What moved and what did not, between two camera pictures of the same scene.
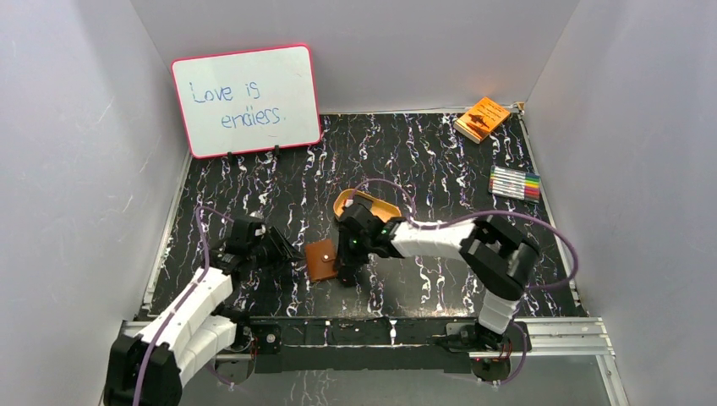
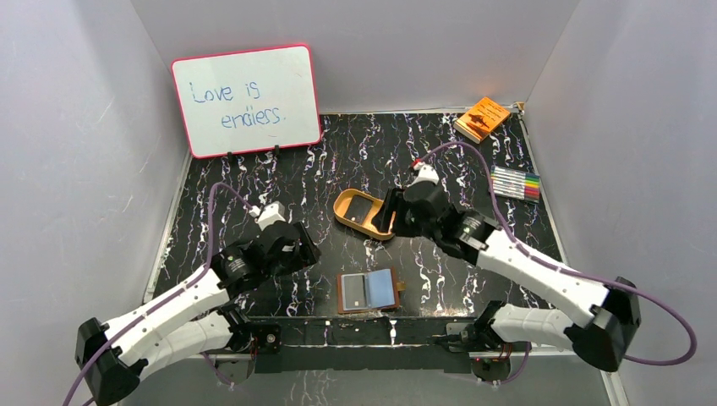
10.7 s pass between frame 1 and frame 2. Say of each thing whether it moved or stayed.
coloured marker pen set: stayed
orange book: stayed
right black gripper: moved
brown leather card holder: moved
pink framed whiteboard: stayed
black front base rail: stayed
